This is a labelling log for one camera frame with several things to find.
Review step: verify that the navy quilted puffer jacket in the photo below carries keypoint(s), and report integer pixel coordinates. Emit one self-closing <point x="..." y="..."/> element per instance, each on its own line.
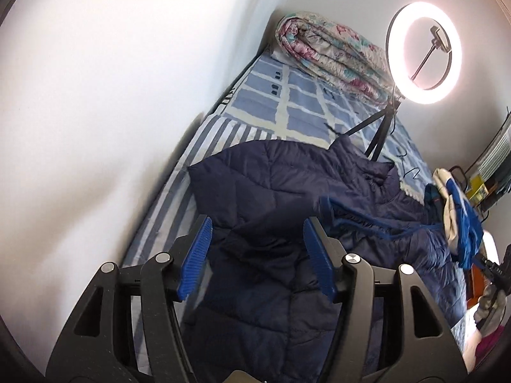
<point x="263" y="312"/>

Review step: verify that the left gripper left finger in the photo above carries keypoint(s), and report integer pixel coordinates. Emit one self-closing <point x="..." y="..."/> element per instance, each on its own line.
<point x="188" y="255"/>

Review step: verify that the right hand white glove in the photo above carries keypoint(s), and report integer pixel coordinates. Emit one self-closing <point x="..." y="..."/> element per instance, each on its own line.
<point x="490" y="310"/>

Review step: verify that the desk with books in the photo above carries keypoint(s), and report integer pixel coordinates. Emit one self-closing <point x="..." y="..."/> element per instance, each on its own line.
<point x="487" y="179"/>

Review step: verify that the blue cream folded garment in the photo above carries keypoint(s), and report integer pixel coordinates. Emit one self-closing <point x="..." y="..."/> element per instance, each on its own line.
<point x="448" y="205"/>

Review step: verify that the floral folded quilt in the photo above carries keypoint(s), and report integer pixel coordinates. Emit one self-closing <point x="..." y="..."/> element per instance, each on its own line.
<point x="337" y="54"/>

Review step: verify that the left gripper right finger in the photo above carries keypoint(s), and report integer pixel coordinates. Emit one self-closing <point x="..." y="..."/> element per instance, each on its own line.
<point x="326" y="256"/>

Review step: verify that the ring light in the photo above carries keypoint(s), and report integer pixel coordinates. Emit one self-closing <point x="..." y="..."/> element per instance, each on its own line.
<point x="408" y="39"/>

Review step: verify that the blue checked blanket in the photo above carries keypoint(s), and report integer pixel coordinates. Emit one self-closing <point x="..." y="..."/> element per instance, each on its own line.
<point x="293" y="105"/>

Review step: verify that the phone holder clamp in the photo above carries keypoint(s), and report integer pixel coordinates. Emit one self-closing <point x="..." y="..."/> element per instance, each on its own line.
<point x="439" y="42"/>

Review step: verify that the striped blue white bedspread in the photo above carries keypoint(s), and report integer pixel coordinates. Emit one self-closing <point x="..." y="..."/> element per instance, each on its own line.
<point x="174" y="210"/>

